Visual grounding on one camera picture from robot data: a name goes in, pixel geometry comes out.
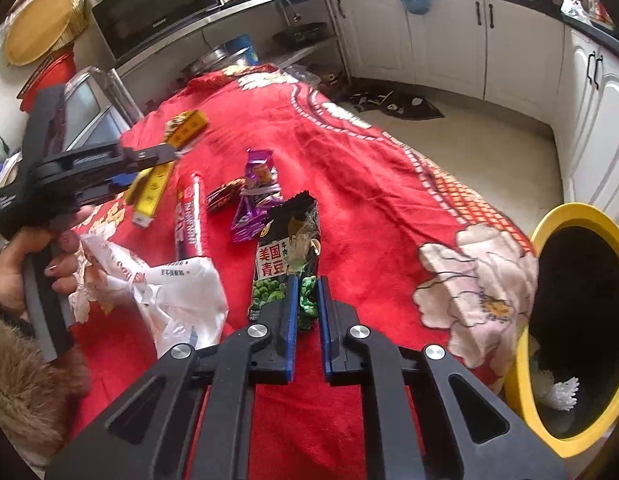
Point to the black microwave oven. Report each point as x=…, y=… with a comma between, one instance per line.
x=128, y=25

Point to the yellow packet wrapper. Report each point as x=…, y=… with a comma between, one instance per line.
x=148, y=188

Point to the red floral tablecloth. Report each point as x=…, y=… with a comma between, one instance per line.
x=422, y=257

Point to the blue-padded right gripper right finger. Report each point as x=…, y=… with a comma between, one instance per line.
x=426, y=416

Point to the white plastic bag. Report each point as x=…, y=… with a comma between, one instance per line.
x=181, y=302

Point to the yellow black trash bin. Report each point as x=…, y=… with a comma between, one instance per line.
x=573, y=330

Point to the purple snack wrapper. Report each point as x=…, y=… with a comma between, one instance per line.
x=261, y=192

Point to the steel pot with lid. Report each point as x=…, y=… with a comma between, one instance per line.
x=206, y=62

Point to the white kitchen cabinets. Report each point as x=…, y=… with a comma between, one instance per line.
x=506, y=55

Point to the round bamboo tray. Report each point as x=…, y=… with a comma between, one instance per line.
x=43, y=26

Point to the red plastic basin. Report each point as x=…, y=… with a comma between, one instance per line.
x=57, y=68

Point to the grey plastic drawer unit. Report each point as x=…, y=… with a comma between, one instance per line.
x=98, y=108

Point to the red candy tube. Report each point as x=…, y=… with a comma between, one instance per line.
x=190, y=217

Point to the black wok pan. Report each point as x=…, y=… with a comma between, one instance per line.
x=302, y=35

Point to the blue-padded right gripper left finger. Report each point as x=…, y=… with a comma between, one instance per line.
x=190, y=415

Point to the brown fur sleeve forearm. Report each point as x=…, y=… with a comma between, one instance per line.
x=37, y=398

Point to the green pea snack bag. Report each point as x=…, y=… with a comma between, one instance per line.
x=289, y=245

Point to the black floor mat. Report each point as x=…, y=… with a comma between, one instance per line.
x=394, y=103

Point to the brown energy bar wrapper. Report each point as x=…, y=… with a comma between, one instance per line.
x=225, y=194

